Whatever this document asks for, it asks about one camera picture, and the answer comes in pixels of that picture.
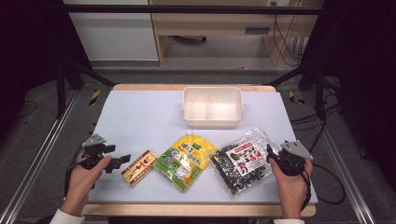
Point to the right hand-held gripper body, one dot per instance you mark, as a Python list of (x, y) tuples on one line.
[(294, 155)]

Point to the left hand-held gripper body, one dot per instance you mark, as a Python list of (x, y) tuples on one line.
[(93, 154)]

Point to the small yellow and red box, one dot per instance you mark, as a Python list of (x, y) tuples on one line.
[(139, 168)]

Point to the clear dried seaweed packet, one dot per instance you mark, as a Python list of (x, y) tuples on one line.
[(246, 165)]

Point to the yellow spout pouch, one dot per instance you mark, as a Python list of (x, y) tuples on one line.
[(186, 161)]

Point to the cream plastic divided container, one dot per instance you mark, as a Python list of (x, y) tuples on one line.
[(212, 107)]

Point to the person's left hand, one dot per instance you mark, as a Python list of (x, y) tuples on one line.
[(79, 186)]

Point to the person's right hand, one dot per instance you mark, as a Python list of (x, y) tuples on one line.
[(292, 193)]

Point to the black metal stand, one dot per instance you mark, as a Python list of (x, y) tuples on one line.
[(317, 90), (62, 90)]

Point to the black curtain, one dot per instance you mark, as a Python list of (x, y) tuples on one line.
[(361, 77), (28, 46)]

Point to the white cabinet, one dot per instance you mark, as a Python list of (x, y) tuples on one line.
[(115, 34)]

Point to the wooden desk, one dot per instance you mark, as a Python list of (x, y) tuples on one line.
[(218, 28)]

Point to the aluminium floor rail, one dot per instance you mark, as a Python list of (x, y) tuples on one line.
[(34, 155), (345, 168)]

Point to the black horizontal frame bar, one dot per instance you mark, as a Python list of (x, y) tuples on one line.
[(186, 9)]

